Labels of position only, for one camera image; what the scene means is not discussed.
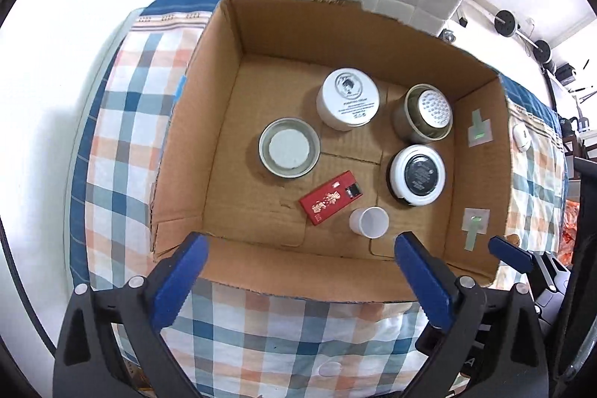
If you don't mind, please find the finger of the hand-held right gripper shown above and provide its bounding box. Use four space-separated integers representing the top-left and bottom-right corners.
488 236 534 272

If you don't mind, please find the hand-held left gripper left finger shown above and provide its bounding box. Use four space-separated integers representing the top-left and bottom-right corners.
53 231 210 398

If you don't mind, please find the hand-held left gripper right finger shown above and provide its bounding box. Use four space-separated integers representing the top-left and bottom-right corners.
394 231 550 398

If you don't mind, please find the small white plastic cup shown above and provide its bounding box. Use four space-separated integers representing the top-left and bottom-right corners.
349 207 390 239

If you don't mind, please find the cardboard box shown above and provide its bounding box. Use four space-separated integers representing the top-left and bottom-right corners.
149 0 514 303

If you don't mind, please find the white jar with black lid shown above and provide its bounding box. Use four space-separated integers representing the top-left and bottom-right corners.
388 144 448 207

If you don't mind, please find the small red box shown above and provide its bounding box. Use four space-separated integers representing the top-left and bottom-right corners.
298 171 367 226

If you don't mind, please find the jar with perforated silver lid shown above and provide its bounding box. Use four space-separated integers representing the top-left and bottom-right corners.
392 84 454 144

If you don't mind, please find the round metal tin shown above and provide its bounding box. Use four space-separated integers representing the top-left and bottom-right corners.
259 117 321 179

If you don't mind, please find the white cream jar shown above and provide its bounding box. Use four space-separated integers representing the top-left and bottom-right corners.
316 68 381 131

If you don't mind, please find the orange patterned cloth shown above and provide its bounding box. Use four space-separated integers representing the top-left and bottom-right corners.
564 200 579 261

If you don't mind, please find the white oval device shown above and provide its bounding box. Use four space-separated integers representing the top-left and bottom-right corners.
512 123 532 151

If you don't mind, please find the dark wooden chair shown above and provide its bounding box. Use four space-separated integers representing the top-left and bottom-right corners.
560 113 597 157

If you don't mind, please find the plaid blanket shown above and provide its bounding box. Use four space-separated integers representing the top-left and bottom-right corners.
70 0 572 398

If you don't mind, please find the black floor speaker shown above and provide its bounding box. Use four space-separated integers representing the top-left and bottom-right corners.
557 62 579 84

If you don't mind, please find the short barbell with black plates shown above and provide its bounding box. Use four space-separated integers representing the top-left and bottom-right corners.
493 9 554 64

